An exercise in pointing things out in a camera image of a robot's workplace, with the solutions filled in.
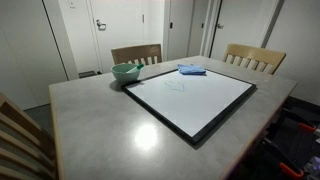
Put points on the blue microfiber cloth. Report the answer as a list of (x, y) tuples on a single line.
[(191, 69)]

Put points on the mint green bowl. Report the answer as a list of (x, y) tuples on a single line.
[(123, 77)]

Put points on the round silver door knob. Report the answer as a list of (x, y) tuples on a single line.
[(220, 26)]

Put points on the dark brown wooden chair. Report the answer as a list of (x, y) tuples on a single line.
[(133, 51)]

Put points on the small white wall switch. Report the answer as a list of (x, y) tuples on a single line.
[(72, 3)]

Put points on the green capped marker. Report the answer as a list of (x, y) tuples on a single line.
[(139, 66)]

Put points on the light tan wooden chair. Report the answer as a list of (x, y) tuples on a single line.
[(253, 51)]

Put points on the black framed whiteboard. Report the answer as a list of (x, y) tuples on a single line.
[(186, 100)]

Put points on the white door with lever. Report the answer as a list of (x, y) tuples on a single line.
[(120, 33)]

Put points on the brown slatted wooden chair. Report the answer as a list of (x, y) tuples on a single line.
[(20, 123)]

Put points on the white door with knob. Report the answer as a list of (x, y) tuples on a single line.
[(243, 30)]

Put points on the orange tipped black clamp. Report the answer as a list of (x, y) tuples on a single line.
[(306, 127), (290, 170)]

